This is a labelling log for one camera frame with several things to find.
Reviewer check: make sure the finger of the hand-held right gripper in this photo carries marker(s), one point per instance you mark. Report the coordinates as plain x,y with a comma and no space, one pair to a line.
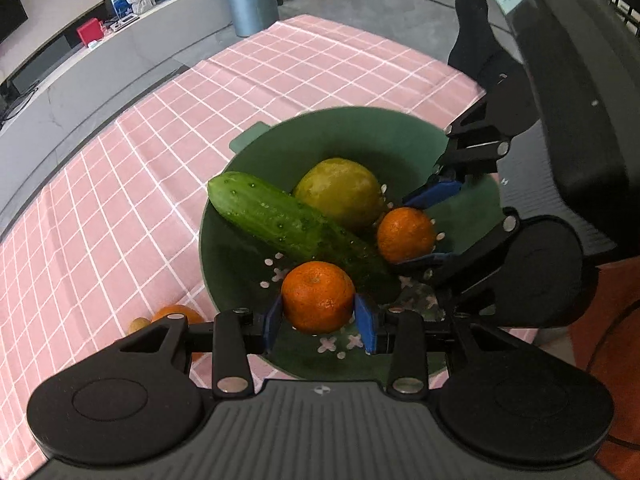
425,260
436,193

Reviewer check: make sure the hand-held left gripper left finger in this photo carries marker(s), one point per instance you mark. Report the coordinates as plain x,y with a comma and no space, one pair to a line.
273,324

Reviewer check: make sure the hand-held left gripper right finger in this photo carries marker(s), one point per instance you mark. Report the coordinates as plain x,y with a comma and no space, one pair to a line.
365,327

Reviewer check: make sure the orange mandarin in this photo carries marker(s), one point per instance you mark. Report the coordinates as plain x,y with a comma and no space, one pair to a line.
317,297
405,235
177,313

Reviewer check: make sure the green colander bowl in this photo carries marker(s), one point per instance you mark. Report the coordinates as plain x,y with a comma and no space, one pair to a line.
350,135

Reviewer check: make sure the yellow-green lemon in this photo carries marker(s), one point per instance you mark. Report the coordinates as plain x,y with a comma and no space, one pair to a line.
340,192

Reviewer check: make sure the green cucumber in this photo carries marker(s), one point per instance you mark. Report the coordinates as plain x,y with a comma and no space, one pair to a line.
280,217

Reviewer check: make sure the small brown kiwi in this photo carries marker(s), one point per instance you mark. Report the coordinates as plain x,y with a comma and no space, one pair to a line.
139,326

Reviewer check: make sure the pink checked tablecloth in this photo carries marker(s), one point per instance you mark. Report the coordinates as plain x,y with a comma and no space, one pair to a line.
300,70

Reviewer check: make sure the orange round rug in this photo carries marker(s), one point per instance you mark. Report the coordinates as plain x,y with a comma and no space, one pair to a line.
612,360

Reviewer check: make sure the grey low cabinet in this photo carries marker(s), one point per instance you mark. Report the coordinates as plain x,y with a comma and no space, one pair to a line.
125,45

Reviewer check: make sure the red box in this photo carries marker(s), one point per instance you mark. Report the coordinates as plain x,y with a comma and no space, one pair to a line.
89,31

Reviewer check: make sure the black television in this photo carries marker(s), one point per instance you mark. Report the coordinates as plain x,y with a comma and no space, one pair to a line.
11,10

